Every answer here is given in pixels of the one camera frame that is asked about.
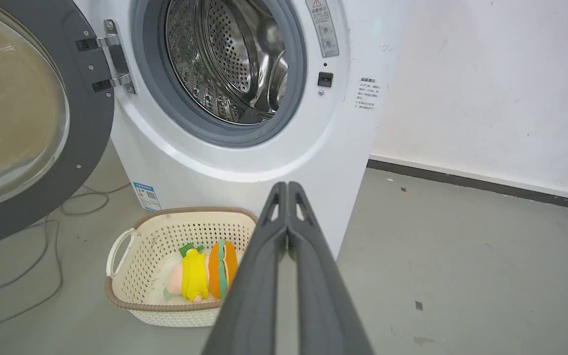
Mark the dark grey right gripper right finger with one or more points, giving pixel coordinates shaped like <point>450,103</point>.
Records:
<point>326,305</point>

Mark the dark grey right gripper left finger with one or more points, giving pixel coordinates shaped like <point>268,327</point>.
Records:
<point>252,301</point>

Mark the white front-load washing machine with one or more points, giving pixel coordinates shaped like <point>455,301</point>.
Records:
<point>264,162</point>

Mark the metal door hinge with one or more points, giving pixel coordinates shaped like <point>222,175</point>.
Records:
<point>111,56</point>

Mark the grey round washing machine door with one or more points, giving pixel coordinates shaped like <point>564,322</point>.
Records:
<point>22,123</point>

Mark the colourful plush doll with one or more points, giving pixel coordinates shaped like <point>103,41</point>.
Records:
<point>202,273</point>

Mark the cream perforated laundry basket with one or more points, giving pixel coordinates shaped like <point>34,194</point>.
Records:
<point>156,276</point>

